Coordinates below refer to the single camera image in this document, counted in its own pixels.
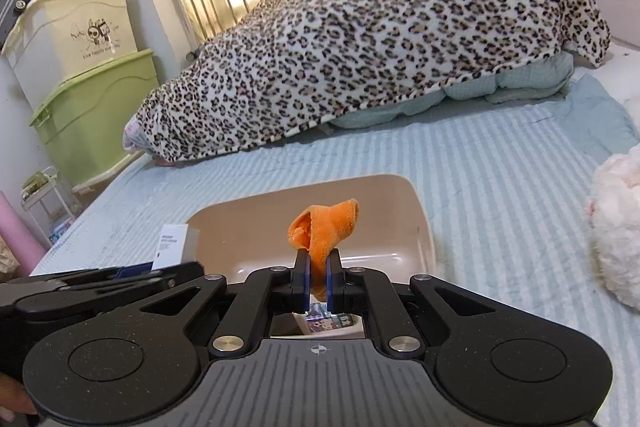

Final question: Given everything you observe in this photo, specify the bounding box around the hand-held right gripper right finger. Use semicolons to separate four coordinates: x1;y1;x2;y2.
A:
326;251;501;356

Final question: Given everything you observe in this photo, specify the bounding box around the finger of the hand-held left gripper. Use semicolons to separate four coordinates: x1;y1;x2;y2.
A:
0;263;155;295
15;261;207;323

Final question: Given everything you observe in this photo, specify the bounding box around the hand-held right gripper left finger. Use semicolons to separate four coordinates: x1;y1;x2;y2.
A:
140;251;311;358

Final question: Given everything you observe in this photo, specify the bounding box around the orange cloth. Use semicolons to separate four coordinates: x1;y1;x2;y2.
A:
286;198;361;303

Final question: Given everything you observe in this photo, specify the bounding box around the beige plastic basin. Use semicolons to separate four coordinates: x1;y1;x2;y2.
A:
186;174;437;338

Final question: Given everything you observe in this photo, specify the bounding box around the person's left hand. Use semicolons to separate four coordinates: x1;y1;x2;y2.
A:
0;374;39;417

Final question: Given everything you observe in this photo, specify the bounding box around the small skull print packet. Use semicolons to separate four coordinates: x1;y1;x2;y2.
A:
300;304;364;337

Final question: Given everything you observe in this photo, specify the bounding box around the white cardboard box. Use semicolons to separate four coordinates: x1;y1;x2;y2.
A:
152;223;202;270

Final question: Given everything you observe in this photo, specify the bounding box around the pink rolled mat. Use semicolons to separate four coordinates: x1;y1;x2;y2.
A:
0;190;49;276

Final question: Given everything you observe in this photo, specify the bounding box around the small white rack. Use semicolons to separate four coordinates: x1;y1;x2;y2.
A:
20;165;84;249

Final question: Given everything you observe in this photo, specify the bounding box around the green plastic storage box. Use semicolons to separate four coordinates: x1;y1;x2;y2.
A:
28;48;161;194

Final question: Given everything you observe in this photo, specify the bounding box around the leopard print blanket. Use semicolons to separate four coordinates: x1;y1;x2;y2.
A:
122;0;612;166

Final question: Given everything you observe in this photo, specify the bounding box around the cream plastic storage box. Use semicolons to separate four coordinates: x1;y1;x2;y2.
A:
0;0;142;110

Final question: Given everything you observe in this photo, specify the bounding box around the light green quilt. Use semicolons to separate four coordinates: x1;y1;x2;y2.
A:
320;52;576;130

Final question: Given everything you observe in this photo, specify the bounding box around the white plush toy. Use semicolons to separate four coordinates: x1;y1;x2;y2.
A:
586;153;640;309

